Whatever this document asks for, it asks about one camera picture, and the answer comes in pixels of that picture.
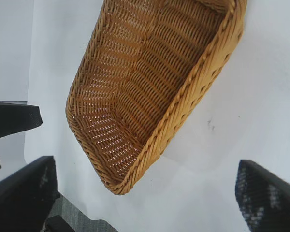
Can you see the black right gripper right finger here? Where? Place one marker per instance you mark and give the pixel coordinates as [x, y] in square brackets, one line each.
[270, 203]

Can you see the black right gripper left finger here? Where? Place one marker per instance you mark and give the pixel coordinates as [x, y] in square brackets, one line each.
[19, 205]

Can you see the tan woven wicker basket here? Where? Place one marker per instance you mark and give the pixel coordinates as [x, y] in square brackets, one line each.
[135, 84]

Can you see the black metal frame piece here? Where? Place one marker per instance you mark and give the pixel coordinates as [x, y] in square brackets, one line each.
[62, 226]

